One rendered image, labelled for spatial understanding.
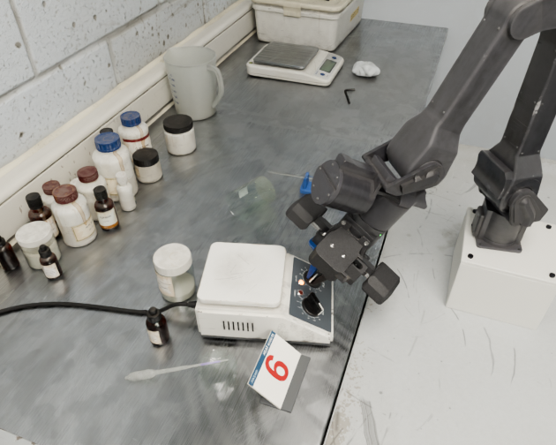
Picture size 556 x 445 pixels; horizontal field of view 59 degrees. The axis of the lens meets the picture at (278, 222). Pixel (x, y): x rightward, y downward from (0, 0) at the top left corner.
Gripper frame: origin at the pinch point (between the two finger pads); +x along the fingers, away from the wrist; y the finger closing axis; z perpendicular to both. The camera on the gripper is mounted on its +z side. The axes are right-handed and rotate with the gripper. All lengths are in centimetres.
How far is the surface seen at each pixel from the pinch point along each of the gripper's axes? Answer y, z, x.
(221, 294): -7.4, 12.1, 6.9
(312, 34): -56, -91, 5
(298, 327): 3.4, 7.8, 4.9
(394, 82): -24, -84, -3
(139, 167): -42.1, -10.8, 23.0
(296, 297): 0.4, 4.7, 4.0
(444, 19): -32, -134, -16
